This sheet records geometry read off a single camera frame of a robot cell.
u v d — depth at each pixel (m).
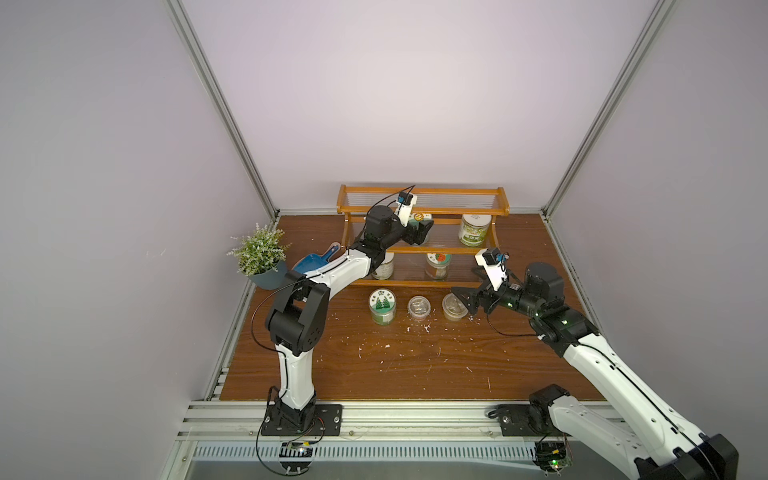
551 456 0.68
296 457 0.71
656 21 0.71
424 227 0.81
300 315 0.50
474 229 0.85
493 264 0.61
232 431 0.73
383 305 0.85
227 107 0.90
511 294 0.62
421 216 0.87
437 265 0.93
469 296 0.64
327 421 0.73
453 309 0.86
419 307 0.87
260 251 0.87
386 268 0.94
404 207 0.77
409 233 0.80
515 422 0.72
